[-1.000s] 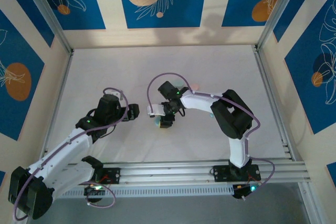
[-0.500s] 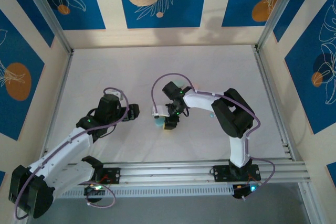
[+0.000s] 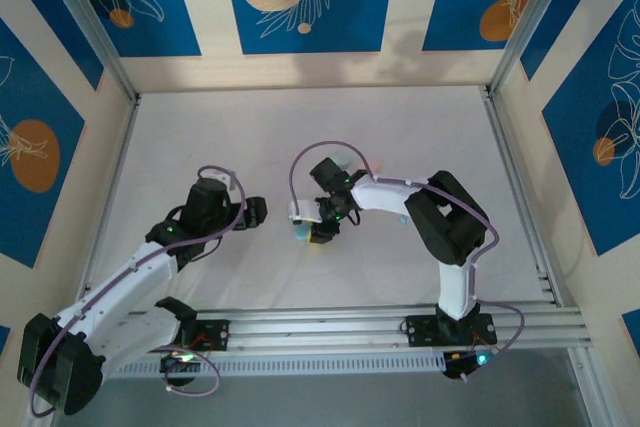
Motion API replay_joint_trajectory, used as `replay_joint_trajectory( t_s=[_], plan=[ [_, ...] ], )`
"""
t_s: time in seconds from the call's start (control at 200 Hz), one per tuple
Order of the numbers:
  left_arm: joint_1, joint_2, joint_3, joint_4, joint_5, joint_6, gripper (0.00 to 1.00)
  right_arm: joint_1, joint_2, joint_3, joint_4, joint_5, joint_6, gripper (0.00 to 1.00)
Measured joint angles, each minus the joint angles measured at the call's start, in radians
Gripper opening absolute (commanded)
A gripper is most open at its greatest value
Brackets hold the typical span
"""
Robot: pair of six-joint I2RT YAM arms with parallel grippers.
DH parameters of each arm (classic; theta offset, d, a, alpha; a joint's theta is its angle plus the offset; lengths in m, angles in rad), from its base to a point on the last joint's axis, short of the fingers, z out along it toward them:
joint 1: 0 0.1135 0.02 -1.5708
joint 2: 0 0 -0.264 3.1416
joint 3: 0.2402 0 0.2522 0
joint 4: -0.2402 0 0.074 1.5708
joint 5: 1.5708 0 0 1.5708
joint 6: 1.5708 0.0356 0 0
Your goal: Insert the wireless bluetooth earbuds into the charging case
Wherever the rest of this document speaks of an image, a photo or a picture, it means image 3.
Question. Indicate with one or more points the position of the light blue earbud charging case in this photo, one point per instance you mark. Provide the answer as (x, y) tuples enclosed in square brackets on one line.
[(300, 234)]

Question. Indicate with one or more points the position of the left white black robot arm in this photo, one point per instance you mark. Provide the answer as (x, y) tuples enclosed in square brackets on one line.
[(115, 279)]

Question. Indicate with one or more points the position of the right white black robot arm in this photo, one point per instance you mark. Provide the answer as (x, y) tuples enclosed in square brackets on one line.
[(385, 194)]

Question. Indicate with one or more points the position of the black controller board green light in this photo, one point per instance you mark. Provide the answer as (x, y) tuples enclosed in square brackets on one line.
[(457, 367), (175, 363)]

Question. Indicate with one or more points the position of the aluminium cross rail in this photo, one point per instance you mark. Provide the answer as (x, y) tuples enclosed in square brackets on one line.
[(325, 327)]

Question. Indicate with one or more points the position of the aluminium side rail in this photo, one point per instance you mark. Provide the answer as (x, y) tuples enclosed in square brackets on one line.
[(519, 187), (111, 187)]

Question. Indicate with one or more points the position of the aluminium frame post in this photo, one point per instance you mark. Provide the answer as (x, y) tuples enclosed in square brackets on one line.
[(90, 22), (531, 22)]

